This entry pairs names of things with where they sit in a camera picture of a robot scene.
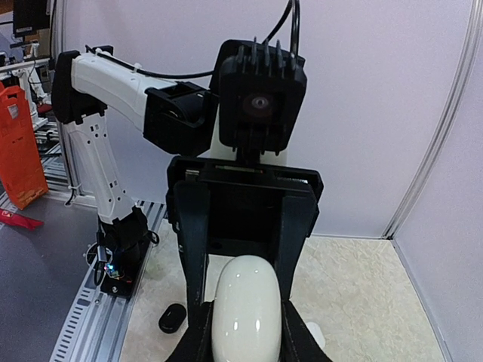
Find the white earbud charging case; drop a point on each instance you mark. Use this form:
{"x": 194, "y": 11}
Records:
{"x": 316, "y": 333}

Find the beige charging case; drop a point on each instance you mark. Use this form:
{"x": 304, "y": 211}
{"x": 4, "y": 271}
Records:
{"x": 246, "y": 322}

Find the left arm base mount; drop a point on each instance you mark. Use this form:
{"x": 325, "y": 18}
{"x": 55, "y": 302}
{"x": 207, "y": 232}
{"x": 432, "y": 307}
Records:
{"x": 117, "y": 272}

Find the aluminium front rail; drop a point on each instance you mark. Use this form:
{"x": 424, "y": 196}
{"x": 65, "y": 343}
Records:
{"x": 95, "y": 326}

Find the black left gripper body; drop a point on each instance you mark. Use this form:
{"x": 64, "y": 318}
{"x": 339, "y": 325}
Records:
{"x": 245, "y": 202}

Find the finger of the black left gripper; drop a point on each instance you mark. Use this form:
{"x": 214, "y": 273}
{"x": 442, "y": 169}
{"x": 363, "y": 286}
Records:
{"x": 192, "y": 202}
{"x": 299, "y": 208}

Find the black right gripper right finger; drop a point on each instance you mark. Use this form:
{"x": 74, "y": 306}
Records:
{"x": 297, "y": 343}

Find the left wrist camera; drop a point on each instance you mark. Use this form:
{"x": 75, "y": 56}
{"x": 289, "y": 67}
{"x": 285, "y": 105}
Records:
{"x": 261, "y": 90}

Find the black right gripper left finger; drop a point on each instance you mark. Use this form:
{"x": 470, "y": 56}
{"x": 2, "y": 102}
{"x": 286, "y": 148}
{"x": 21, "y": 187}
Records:
{"x": 195, "y": 344}

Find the black oval charging case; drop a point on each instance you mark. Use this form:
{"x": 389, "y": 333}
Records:
{"x": 172, "y": 319}

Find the orange box background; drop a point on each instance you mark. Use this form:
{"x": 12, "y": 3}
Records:
{"x": 22, "y": 173}

